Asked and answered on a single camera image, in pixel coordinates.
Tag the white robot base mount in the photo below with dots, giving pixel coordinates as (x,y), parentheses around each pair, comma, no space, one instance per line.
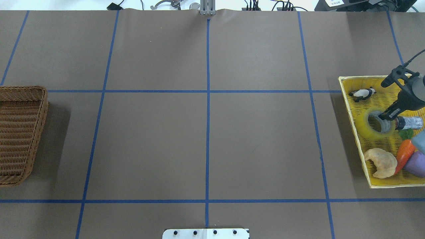
(207,233)

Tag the toy panda figure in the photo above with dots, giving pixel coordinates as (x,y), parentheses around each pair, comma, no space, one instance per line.
(362,94)

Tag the toy croissant bread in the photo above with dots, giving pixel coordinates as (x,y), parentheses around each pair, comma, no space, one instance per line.
(385,162)

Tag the black laptop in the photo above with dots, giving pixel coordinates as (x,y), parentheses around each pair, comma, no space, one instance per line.
(365,6)

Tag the purple foam block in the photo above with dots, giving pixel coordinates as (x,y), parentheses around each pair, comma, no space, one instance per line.
(416,164)

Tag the aluminium frame post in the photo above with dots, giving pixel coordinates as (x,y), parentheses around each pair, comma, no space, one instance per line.
(207,7)

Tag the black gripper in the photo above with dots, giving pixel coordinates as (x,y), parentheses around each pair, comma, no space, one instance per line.
(408,99)

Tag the brown wicker basket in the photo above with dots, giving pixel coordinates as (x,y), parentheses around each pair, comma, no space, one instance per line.
(23,113)

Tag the yellow plastic basket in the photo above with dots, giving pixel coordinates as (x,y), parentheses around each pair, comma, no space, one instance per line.
(384,98)

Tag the orange toy carrot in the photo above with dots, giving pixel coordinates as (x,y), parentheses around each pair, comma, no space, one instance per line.
(405,150)

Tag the yellow tape roll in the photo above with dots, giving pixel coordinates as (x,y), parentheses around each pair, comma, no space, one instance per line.
(371,127)

